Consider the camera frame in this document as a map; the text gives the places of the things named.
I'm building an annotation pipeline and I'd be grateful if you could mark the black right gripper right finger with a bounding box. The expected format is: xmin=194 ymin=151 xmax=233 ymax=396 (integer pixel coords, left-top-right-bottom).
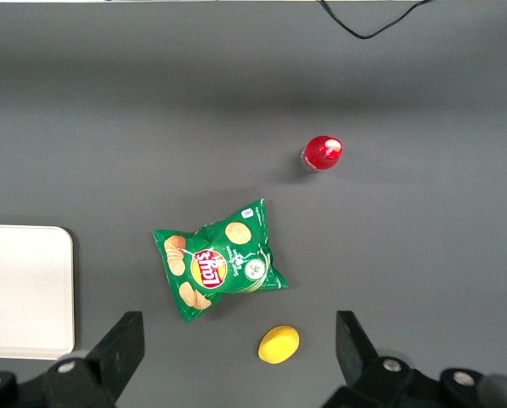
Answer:
xmin=335 ymin=310 xmax=416 ymax=408

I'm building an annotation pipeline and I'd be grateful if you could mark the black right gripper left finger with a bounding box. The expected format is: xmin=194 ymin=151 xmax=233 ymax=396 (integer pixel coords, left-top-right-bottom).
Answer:
xmin=42 ymin=310 xmax=146 ymax=408

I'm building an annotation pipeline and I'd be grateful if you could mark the pale pink plastic tray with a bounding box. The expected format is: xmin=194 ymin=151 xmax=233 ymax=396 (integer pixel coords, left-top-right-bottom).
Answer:
xmin=0 ymin=224 xmax=76 ymax=362

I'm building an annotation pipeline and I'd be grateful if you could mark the yellow lemon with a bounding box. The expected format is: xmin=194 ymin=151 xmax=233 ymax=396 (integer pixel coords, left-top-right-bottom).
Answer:
xmin=257 ymin=325 xmax=301 ymax=366

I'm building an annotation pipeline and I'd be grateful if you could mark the green chips bag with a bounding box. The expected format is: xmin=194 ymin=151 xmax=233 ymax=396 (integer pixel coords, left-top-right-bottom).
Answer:
xmin=152 ymin=197 xmax=290 ymax=325

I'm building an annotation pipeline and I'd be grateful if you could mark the red soda bottle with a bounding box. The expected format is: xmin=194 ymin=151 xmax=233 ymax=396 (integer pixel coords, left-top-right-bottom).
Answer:
xmin=300 ymin=134 xmax=345 ymax=173

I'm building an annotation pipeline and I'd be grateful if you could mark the thin black table cable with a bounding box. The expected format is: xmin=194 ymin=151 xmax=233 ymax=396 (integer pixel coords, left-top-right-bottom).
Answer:
xmin=318 ymin=0 xmax=433 ymax=41

